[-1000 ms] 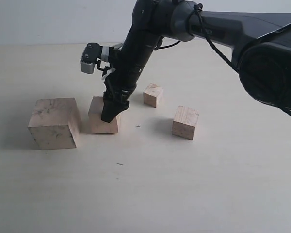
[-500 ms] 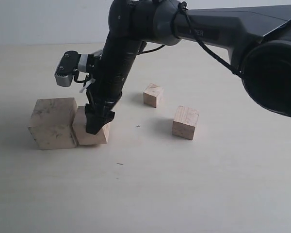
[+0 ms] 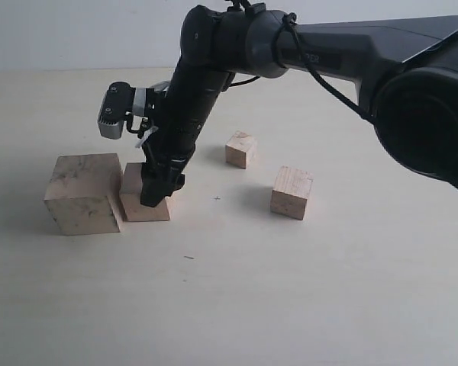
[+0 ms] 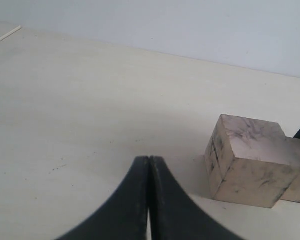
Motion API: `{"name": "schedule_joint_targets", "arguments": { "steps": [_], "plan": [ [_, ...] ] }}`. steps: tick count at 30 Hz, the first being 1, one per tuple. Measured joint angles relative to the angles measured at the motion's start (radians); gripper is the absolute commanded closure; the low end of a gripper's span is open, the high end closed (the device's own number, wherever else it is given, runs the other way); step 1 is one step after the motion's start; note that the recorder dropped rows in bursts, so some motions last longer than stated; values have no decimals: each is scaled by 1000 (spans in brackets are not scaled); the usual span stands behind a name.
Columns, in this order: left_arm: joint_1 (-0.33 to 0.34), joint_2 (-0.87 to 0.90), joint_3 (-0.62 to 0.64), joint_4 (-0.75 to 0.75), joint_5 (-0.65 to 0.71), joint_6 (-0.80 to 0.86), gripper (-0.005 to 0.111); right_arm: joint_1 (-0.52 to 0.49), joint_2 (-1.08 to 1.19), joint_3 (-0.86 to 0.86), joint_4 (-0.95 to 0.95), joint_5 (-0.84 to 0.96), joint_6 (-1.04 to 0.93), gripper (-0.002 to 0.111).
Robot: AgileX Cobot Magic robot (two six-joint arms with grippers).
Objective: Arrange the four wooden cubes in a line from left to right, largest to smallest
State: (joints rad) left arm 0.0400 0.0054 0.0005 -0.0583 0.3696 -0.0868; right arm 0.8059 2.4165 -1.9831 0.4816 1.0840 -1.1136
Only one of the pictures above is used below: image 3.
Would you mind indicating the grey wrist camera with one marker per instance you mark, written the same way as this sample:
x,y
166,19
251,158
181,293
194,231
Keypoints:
x,y
126,106

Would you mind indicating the second largest wooden cube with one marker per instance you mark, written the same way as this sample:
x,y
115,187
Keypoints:
x,y
129,193

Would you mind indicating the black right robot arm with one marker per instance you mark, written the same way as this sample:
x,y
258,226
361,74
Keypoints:
x,y
400,75

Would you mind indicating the smallest wooden cube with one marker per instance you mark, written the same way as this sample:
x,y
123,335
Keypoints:
x,y
240,149

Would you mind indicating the third largest wooden cube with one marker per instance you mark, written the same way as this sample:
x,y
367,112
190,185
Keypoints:
x,y
291,192

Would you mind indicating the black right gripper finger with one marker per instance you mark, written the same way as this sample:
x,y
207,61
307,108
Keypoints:
x,y
158,183

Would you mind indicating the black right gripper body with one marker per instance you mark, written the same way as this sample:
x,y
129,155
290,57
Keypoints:
x,y
167,154

